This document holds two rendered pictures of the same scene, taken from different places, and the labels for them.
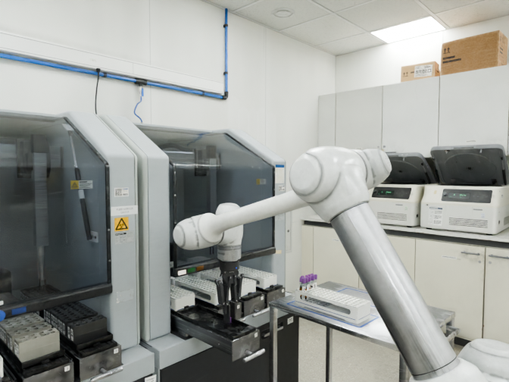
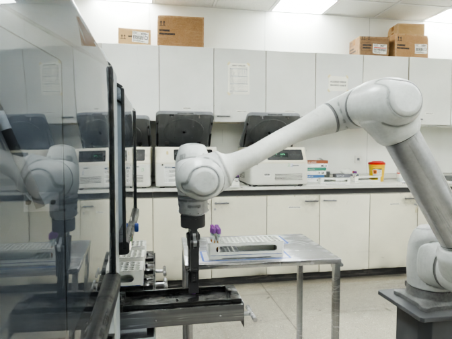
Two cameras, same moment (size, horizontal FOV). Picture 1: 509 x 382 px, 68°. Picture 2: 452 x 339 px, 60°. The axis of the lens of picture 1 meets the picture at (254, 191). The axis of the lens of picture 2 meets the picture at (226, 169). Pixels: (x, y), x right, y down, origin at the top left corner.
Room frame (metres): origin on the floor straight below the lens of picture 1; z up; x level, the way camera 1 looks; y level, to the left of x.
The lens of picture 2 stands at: (0.65, 0.97, 1.24)
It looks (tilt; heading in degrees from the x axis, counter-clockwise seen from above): 3 degrees down; 306
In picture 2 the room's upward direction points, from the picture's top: straight up
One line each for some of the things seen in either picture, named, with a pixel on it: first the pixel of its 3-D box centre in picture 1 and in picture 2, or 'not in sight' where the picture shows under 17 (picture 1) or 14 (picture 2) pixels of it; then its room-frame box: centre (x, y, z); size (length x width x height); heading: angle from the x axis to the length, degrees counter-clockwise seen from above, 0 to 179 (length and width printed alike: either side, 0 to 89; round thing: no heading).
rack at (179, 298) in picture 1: (165, 295); not in sight; (1.64, 0.39, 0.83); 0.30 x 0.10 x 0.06; 47
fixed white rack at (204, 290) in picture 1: (202, 290); (95, 277); (1.70, 0.24, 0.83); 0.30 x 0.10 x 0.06; 47
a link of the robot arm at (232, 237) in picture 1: (226, 223); (193, 169); (1.41, 0.10, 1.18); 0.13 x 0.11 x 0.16; 138
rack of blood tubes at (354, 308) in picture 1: (330, 302); (244, 247); (1.50, -0.31, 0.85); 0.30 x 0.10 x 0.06; 44
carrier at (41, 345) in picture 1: (39, 345); not in sight; (1.12, 0.65, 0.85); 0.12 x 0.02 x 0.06; 137
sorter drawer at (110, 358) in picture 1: (63, 330); not in sight; (1.39, 0.72, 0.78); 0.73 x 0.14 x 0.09; 47
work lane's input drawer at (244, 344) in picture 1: (190, 318); (129, 311); (1.51, 0.26, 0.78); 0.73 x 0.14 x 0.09; 47
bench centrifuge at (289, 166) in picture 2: not in sight; (270, 148); (2.58, -2.40, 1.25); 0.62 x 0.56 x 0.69; 136
